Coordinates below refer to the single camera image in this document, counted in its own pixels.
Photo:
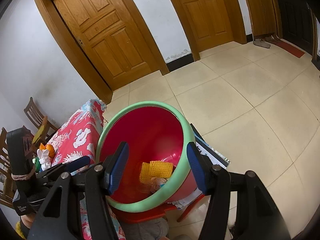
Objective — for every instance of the red bin green rim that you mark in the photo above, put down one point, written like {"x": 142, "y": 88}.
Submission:
{"x": 154, "y": 131}

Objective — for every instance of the yellow foam fruit net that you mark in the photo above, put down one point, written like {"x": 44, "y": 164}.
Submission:
{"x": 155, "y": 169}

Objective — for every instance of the papers under bin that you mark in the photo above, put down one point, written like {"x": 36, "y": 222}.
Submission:
{"x": 208, "y": 168}

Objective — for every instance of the right wooden door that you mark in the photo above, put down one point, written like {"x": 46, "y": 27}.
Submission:
{"x": 210, "y": 23}

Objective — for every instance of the red floral tablecloth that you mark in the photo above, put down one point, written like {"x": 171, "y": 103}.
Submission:
{"x": 79, "y": 135}

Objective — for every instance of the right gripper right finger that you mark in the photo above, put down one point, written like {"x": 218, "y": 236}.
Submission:
{"x": 257, "y": 216}

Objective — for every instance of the far chair yellow cushion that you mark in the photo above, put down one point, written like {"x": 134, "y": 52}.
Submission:
{"x": 45, "y": 129}

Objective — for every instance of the orange cloth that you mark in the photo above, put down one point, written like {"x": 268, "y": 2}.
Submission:
{"x": 49, "y": 147}

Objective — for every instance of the grey shoes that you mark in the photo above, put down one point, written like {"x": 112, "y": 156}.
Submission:
{"x": 266, "y": 41}

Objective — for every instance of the white sock bundle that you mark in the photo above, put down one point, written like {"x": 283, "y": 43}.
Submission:
{"x": 45, "y": 160}

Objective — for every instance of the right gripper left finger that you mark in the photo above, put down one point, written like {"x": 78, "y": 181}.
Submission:
{"x": 59, "y": 215}

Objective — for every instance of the left wooden door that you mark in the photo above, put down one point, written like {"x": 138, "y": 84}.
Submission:
{"x": 107, "y": 41}

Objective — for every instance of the wooden door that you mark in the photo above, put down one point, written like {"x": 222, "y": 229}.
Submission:
{"x": 210, "y": 23}
{"x": 107, "y": 41}

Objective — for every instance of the green toy pepper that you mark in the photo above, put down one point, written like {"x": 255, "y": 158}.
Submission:
{"x": 36, "y": 162}

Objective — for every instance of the near wooden chair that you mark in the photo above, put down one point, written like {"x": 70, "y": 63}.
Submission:
{"x": 8, "y": 187}

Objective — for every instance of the cream wrapper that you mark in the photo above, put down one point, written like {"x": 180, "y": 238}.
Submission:
{"x": 156, "y": 184}

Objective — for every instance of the red doormat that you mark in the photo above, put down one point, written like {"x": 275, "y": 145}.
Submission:
{"x": 290, "y": 48}

